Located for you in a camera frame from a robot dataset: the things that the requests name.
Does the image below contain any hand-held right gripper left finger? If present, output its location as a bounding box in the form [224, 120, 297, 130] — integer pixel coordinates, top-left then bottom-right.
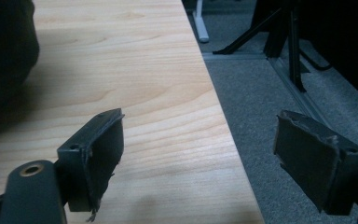
[56, 107, 126, 223]

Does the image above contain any black metal stand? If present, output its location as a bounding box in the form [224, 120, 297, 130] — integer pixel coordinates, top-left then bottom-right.
[212, 0, 311, 93]

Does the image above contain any black cable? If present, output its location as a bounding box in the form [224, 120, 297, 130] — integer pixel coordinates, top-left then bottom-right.
[298, 47, 334, 72]

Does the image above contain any white table leg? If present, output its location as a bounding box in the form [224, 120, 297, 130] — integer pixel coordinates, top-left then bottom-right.
[192, 0, 210, 44]

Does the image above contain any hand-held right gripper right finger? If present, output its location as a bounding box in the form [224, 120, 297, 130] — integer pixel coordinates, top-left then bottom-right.
[272, 109, 358, 217]

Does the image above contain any dark cloth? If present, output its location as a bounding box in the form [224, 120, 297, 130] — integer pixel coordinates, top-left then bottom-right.
[0, 0, 41, 138]

